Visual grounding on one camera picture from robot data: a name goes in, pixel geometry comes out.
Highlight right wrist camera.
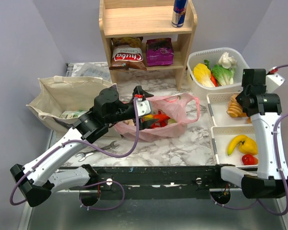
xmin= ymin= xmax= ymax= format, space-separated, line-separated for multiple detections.
xmin=266 ymin=67 xmax=285 ymax=93

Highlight canvas tote bag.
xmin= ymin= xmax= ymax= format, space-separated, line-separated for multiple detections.
xmin=27 ymin=76 xmax=116 ymax=137

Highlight purple snack bag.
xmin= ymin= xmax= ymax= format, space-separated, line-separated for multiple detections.
xmin=146 ymin=38 xmax=174 ymax=67

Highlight wooden shelf unit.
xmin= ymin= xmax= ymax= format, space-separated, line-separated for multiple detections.
xmin=98 ymin=0 xmax=198 ymax=91

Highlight large bread roll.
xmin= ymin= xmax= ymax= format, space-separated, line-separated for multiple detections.
xmin=227 ymin=94 xmax=247 ymax=118

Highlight white tray with bread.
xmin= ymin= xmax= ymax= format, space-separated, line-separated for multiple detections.
xmin=206 ymin=92 xmax=252 ymax=126

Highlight white tray with fruit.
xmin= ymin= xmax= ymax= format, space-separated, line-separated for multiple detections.
xmin=211 ymin=125 xmax=257 ymax=169

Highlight green bok choy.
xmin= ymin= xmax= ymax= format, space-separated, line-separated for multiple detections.
xmin=211 ymin=65 xmax=235 ymax=86

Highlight clear plastic parts box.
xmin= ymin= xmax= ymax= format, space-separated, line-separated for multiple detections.
xmin=71 ymin=62 xmax=112 ymax=82

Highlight yellow napa cabbage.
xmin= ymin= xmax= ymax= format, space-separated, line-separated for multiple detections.
xmin=193 ymin=63 xmax=215 ymax=88

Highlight silver open-end wrench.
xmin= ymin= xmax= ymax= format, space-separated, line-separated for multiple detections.
xmin=75 ymin=141 xmax=120 ymax=162

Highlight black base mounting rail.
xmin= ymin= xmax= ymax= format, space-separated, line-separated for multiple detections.
xmin=82 ymin=164 xmax=227 ymax=200

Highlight white garlic bulb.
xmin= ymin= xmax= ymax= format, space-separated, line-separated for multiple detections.
xmin=218 ymin=52 xmax=237 ymax=69

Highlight white vegetable basket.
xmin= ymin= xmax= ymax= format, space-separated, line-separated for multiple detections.
xmin=187 ymin=47 xmax=249 ymax=99

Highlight green white food packet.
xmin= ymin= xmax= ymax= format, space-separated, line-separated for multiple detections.
xmin=60 ymin=110 xmax=87 ymax=119

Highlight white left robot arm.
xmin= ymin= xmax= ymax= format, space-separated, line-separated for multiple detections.
xmin=10 ymin=86 xmax=153 ymax=207

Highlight Red Bull can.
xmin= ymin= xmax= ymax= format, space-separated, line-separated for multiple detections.
xmin=171 ymin=0 xmax=187 ymax=28

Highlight Chuba cassava chips bag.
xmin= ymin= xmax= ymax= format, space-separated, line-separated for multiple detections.
xmin=109 ymin=37 xmax=146 ymax=70

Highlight orange carrot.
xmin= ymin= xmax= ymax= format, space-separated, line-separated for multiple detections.
xmin=210 ymin=73 xmax=218 ymax=87

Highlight mixed vegetables in bag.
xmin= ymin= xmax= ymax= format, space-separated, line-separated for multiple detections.
xmin=138 ymin=113 xmax=170 ymax=129

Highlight yellow bell pepper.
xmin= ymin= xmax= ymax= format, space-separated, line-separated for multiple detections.
xmin=239 ymin=137 xmax=258 ymax=155

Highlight yellow banana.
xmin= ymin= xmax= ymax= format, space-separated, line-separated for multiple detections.
xmin=227 ymin=135 xmax=247 ymax=156

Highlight pink plastic grocery bag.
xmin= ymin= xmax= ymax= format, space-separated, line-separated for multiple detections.
xmin=113 ymin=92 xmax=201 ymax=143

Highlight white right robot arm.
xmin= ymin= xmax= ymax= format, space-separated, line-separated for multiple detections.
xmin=211 ymin=69 xmax=288 ymax=199

